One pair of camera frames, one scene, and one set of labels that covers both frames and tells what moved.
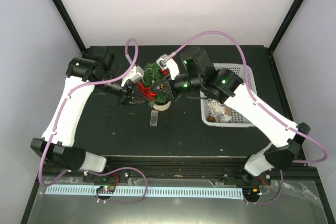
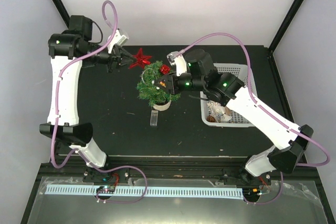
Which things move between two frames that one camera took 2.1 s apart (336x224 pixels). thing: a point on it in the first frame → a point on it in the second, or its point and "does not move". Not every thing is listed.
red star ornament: [145, 91] → [142, 59]
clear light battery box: [154, 118] does not move
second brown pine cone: [210, 118] does not move
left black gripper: [126, 97] → [116, 61]
